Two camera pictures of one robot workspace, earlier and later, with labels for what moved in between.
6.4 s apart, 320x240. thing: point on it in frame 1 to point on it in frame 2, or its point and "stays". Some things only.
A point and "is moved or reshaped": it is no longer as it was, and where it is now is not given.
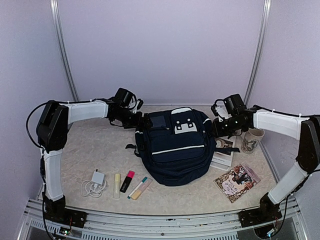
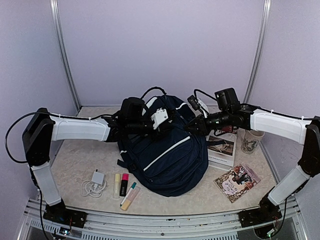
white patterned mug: [251, 140] stays
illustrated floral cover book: [236, 181] stays
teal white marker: [136, 188] to [128, 194]
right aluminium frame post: [265, 21] stays
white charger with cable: [94, 187] stays
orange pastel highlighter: [139, 192] to [130, 198]
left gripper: [138, 123] to [160, 131]
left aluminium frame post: [57, 31] stays
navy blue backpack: [176, 146] is moved or reshaped
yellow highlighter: [117, 186] stays
